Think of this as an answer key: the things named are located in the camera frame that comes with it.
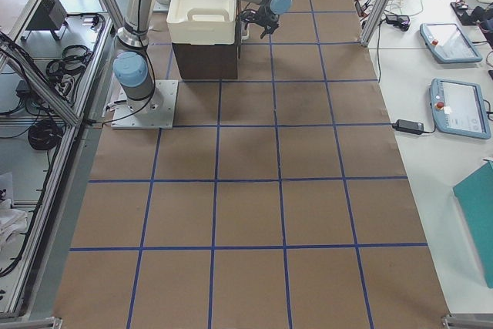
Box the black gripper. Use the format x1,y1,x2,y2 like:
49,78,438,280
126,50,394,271
240,6,280,39

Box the dark wooden drawer cabinet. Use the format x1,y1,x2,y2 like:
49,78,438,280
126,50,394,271
172,21,240,80

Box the white plastic basket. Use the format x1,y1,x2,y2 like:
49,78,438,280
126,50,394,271
166,0,236,45

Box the black power adapter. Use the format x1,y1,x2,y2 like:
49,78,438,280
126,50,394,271
391,119,424,135

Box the far blue teach pendant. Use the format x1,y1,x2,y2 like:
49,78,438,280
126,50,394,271
419,23,483,64

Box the blue teach pendant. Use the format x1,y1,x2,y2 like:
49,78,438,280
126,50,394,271
419,23,483,64
429,78,491,139

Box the grey electronics box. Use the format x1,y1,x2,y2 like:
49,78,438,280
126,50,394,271
26,0,68,41

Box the near blue teach pendant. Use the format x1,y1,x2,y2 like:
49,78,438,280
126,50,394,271
429,78,491,139

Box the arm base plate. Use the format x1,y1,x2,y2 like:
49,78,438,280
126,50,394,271
110,79,179,129

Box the aluminium frame post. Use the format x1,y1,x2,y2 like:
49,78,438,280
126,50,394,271
360,0,404,47

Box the coiled black cables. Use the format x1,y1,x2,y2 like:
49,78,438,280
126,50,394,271
27,117,64,152

